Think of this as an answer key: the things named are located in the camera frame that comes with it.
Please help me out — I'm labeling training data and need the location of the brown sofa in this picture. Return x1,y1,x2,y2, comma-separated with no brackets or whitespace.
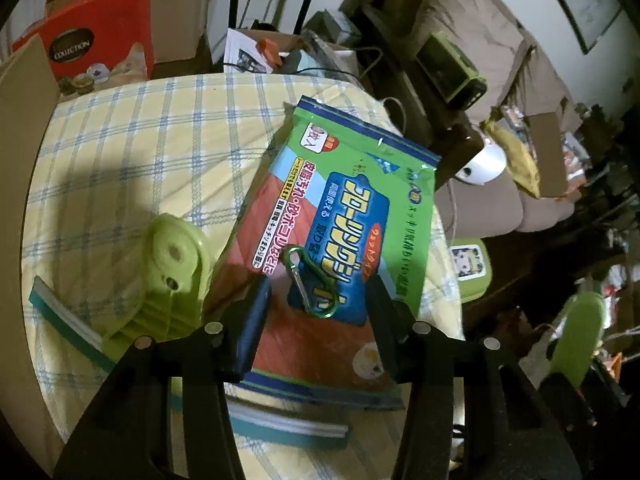
340,0,640,233

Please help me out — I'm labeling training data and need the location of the grey box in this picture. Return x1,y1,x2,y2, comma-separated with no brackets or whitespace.
302,10,361,48

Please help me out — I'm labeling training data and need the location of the green lunch box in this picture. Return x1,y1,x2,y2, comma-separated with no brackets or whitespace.
447,237,493,303

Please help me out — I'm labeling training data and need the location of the green wet wipes packet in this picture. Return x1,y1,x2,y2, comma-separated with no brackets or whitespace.
202,95,441,411

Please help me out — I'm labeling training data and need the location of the brown cardboard piece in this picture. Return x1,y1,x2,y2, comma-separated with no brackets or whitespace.
530,110,583,198

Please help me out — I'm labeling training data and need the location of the large brown sofa cushion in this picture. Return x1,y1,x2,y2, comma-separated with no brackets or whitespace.
430,0,531,106

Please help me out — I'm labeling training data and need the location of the yellow plaid cloth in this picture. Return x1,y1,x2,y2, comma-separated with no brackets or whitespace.
22,72,466,480

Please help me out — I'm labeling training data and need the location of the small brown sofa cushion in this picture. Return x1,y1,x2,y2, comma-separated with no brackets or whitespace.
510,42,576,121

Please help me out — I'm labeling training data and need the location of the green portable radio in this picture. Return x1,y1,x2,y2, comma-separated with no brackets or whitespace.
415,30,488,111

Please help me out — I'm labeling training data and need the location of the white cable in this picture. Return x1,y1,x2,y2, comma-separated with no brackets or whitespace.
445,175,463,241

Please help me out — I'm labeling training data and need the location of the light green plastic clip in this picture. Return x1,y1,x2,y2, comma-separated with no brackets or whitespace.
100,213,213,366

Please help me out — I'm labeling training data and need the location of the large brown cardboard box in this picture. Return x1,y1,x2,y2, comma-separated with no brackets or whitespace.
47,0,213,66

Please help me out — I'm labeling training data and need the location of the yellow bag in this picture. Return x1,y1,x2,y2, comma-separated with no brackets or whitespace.
482,110,543,198

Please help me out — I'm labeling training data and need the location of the pile of small packets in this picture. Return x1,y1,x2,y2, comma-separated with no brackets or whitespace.
560,100,640,201

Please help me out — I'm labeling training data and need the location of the red gift box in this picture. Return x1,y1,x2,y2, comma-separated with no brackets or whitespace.
12,0,156,96

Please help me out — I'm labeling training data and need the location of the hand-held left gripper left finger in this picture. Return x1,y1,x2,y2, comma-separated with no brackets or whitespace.
52,275,273,480

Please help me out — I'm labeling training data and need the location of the green carabiner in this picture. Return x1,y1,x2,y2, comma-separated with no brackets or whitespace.
281,246,341,320

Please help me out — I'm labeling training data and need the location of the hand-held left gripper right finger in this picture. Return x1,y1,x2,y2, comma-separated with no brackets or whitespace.
367,280,583,480

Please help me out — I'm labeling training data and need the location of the white rounded device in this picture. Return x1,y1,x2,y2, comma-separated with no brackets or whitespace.
454,132,508,186

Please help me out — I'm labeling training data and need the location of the light green oblong object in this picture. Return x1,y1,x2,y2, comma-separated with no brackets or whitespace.
547,290,608,388

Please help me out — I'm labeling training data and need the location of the white printed paper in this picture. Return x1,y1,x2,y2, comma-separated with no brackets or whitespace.
222,27,281,73

